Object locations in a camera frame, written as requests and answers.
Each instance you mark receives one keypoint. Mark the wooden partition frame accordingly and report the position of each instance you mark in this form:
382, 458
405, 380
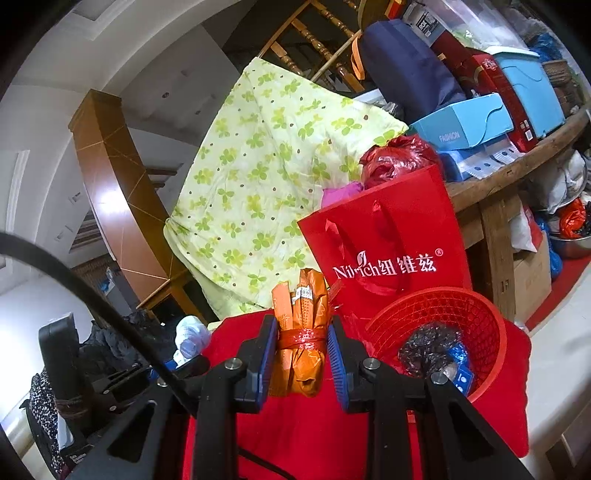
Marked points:
115, 184

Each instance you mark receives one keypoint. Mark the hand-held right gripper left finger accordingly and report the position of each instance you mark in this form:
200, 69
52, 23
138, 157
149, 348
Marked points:
265, 364

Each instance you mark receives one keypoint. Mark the red plastic mesh basket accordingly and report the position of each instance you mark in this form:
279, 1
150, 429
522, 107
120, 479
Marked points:
485, 323

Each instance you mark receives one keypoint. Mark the black white dotted cloth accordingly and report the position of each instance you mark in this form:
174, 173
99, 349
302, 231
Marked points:
44, 415

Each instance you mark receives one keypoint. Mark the woven wicker basket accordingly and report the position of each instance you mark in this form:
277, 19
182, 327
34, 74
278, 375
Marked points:
558, 83

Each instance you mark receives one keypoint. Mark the metal bowl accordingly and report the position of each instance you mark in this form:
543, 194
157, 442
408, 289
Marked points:
572, 244

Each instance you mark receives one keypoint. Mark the orange plastic bag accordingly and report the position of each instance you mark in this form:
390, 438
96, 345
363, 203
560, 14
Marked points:
572, 219

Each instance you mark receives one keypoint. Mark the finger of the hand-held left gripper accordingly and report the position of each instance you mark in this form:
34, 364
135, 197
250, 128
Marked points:
191, 369

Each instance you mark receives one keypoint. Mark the white sack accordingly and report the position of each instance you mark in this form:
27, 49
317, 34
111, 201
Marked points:
554, 184

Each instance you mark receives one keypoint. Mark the black plastic bag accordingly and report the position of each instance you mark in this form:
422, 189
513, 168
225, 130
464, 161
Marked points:
427, 350

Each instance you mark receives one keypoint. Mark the green clover print quilt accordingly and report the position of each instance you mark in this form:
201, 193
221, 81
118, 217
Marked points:
258, 184

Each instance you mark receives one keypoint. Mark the red gift box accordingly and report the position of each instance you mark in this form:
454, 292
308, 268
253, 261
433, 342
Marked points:
494, 78

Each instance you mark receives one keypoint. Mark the blue dotted flat box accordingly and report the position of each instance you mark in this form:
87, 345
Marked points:
485, 159

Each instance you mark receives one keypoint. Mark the brown cardboard box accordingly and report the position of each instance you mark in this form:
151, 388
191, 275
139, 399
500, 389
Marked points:
531, 281

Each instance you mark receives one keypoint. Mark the orange packet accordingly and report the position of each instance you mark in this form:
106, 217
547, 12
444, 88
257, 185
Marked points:
300, 374

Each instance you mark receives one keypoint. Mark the light blue shoe box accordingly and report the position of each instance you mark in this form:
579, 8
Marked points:
461, 122

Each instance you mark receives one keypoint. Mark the teal plastic storage bin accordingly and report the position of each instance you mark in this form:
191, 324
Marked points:
531, 92

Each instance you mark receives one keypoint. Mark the white tissue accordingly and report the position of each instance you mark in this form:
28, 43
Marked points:
191, 339

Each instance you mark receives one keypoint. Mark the red floor mat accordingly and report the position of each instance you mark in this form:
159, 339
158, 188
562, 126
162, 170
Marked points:
563, 290

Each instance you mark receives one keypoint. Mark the pink pillow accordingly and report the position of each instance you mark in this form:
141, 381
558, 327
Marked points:
339, 194

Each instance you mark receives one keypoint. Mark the red blanket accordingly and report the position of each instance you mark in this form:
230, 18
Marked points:
314, 443

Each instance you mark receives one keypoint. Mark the red paper gift bag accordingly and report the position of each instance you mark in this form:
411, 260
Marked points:
406, 221

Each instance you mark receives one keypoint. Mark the red plastic bag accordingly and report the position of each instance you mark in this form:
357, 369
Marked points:
302, 339

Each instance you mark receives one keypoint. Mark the wooden table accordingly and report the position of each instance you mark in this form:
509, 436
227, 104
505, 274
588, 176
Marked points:
498, 230

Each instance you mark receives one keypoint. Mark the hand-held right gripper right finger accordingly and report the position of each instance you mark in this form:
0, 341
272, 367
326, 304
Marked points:
337, 369

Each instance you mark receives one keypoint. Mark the red crinkled plastic sack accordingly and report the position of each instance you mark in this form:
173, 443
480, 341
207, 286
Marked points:
397, 157

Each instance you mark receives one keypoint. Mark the navy blue bag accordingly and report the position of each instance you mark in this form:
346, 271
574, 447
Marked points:
406, 69

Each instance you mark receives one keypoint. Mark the wooden stair railing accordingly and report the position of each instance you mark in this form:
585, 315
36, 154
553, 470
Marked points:
318, 41

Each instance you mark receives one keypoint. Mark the blue plastic bag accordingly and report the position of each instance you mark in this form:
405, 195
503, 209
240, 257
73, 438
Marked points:
551, 258

